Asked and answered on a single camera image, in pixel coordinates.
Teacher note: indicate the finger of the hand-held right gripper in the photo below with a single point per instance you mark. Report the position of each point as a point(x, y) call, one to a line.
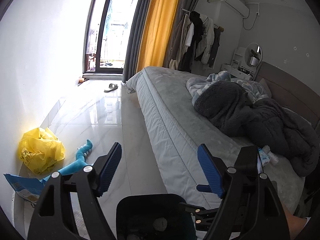
point(205, 211)
point(203, 223)

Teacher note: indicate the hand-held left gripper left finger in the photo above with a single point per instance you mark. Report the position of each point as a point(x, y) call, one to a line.
point(110, 167)

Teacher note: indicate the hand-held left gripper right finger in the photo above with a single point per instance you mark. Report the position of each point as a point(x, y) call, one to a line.
point(210, 172)

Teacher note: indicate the person's right forearm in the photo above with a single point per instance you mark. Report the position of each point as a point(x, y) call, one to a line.
point(295, 226)

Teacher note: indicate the wet wipes packet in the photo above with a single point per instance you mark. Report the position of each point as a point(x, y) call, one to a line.
point(264, 157)

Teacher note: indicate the white fluffy object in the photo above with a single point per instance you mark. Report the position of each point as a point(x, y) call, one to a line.
point(273, 158)

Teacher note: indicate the blue dinosaur toy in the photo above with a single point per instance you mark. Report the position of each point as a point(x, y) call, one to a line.
point(75, 166)

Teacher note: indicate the dark grey fleece blanket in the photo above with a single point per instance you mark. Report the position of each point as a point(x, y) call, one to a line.
point(250, 120)

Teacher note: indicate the bed with grey sheet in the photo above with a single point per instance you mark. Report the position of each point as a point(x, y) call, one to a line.
point(175, 120)

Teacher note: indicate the yellow plastic bag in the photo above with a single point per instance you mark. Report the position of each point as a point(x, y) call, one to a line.
point(40, 150)

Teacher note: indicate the beige pillow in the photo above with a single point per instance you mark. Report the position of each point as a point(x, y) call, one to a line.
point(264, 85)

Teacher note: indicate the grey slide slipper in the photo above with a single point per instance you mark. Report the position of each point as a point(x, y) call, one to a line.
point(111, 88)

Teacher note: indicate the upholstered bed headboard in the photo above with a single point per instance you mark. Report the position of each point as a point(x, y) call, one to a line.
point(287, 85)

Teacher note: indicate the blue patterned duvet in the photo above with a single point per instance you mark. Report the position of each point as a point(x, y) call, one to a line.
point(200, 85)

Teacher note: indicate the blue snack bag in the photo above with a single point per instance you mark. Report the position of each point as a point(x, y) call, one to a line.
point(22, 186)

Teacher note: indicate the white dresser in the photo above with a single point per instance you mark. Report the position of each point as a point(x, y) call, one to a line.
point(236, 71)

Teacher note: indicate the white desk organizer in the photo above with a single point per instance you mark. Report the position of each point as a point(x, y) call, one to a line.
point(237, 57)

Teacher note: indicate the round mirror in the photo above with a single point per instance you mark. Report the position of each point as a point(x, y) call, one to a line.
point(251, 48)

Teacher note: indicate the dark green garment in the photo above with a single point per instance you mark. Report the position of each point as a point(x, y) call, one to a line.
point(215, 47)

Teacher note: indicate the white jacket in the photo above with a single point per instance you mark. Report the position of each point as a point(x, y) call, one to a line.
point(206, 42)

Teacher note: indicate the sliding glass door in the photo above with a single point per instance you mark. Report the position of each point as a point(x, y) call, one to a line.
point(105, 30)

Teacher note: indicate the clothes rack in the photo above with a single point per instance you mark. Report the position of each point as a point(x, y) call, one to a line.
point(217, 26)

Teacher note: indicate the black garment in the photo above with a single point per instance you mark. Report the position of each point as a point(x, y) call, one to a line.
point(197, 27)

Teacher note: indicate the yellow curtain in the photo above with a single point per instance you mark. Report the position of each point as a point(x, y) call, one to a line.
point(160, 25)

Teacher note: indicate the white air conditioner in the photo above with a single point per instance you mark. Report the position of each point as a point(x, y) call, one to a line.
point(235, 5)

